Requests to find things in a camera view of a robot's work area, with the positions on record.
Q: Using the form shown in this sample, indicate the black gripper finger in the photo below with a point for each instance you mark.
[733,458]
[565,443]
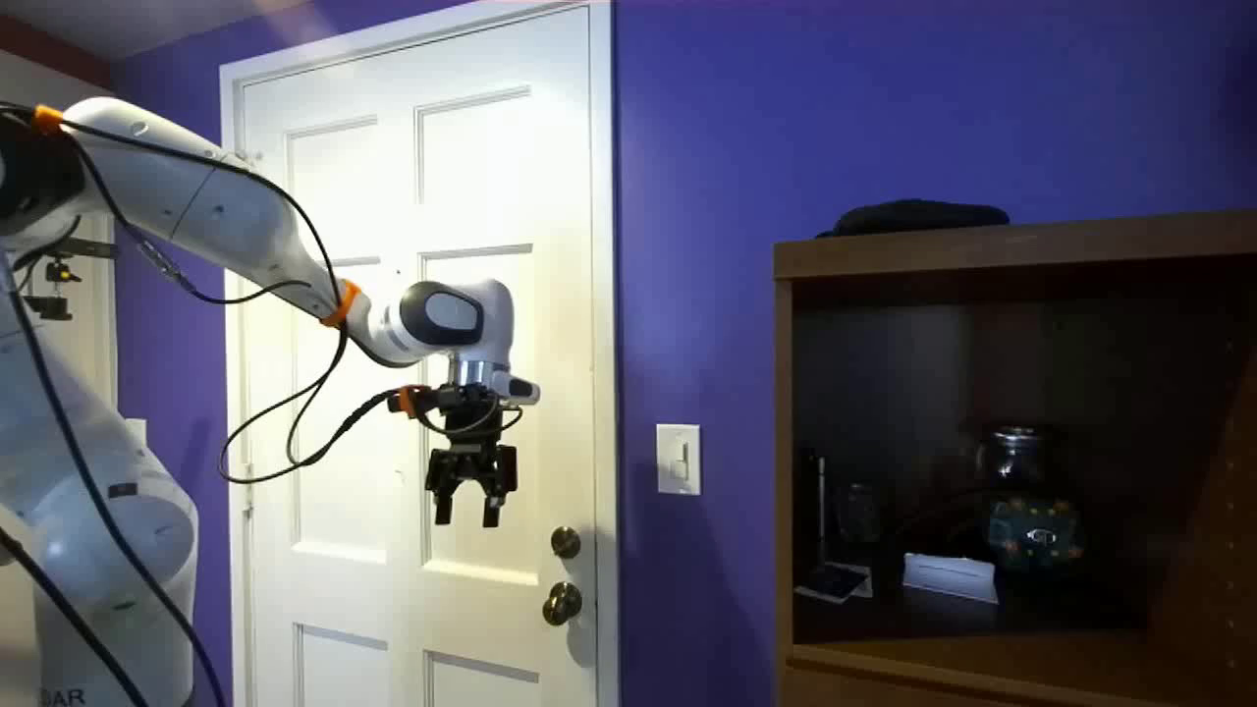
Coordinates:
[500,493]
[441,488]

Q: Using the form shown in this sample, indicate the black camera stand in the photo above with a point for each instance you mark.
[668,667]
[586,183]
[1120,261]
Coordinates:
[48,308]

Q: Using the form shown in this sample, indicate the glass jar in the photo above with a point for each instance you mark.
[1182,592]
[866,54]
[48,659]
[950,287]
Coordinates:
[1031,523]

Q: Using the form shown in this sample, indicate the dark flat box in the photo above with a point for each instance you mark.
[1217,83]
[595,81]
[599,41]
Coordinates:
[835,583]

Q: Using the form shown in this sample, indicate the white card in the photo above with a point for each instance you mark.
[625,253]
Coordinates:
[950,578]

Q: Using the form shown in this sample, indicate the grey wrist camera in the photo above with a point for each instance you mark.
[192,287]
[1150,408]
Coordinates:
[524,392]

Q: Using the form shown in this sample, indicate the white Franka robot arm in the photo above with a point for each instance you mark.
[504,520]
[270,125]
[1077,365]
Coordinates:
[200,197]

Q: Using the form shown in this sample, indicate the white panelled door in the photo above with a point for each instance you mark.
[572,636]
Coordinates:
[354,553]

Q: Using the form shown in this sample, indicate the brown wooden cabinet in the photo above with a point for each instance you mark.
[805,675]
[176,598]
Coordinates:
[995,246]

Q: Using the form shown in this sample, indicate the black head sock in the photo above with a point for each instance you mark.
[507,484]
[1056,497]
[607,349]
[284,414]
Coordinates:
[919,217]

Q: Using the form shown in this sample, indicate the white closet door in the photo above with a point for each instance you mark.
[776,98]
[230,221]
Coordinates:
[94,338]

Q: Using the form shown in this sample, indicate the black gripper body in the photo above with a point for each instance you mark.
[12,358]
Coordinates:
[472,418]

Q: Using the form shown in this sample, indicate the white light switch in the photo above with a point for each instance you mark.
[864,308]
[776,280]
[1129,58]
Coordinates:
[676,458]

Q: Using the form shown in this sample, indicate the brass door knob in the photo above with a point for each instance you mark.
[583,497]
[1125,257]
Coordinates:
[565,603]

